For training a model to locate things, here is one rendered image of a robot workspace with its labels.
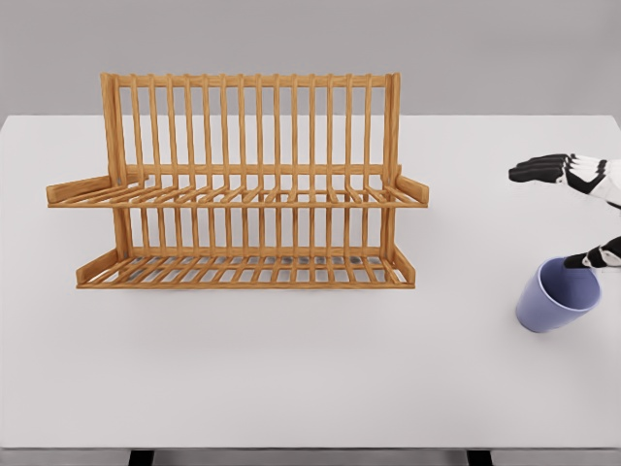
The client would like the wooden two-tier dish rack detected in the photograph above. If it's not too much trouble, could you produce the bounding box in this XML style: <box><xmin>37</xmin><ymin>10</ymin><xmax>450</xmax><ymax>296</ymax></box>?
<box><xmin>46</xmin><ymin>72</ymin><xmax>430</xmax><ymax>291</ymax></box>

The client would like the lavender blue plastic cup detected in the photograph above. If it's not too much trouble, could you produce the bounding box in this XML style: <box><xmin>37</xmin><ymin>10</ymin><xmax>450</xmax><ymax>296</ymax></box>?
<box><xmin>515</xmin><ymin>256</ymin><xmax>602</xmax><ymax>335</ymax></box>

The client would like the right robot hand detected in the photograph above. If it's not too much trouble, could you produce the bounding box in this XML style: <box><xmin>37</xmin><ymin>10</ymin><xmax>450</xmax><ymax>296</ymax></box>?
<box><xmin>507</xmin><ymin>153</ymin><xmax>621</xmax><ymax>270</ymax></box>

